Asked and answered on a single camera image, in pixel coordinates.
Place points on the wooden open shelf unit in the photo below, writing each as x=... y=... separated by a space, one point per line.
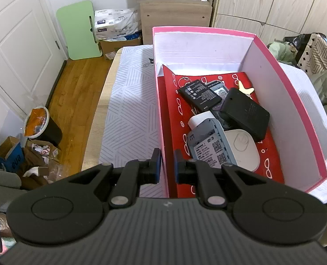
x=174 y=16

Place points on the crumpled brown paper bag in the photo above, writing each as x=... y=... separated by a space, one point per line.
x=33 y=157

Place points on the black phone battery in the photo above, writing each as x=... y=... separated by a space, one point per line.
x=199 y=95

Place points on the black and white patterned bag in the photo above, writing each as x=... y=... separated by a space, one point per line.
x=323 y=55

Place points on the blue cardboard box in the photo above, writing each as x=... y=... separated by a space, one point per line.
x=13 y=160

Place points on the pale green garment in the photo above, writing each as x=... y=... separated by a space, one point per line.
x=279 y=51

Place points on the pink cardboard box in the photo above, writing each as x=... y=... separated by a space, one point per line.
x=202 y=52

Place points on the black trash bin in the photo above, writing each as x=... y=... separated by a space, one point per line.
x=50 y=135

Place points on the white tissue paper pack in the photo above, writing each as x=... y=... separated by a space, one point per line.
x=116 y=22

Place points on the white charger plug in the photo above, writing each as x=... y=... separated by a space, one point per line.
x=199 y=120

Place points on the grey digital clock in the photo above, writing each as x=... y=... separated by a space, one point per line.
x=221 y=91

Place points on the light wooden wardrobe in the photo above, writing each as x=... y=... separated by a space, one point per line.
x=262 y=2

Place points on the green folding table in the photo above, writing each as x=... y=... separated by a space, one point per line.
x=77 y=30

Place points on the rounded square compact case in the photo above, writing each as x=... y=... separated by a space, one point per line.
x=246 y=149

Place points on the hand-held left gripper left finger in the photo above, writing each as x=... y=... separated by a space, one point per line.
x=158 y=165

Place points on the red patterned sheet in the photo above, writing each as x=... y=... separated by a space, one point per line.
x=175 y=109

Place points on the white panel door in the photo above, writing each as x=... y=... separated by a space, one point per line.
x=20 y=47

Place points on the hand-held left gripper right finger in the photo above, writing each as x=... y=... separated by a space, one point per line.
x=177 y=165

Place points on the brown cardboard box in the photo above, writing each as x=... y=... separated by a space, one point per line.
x=108 y=48

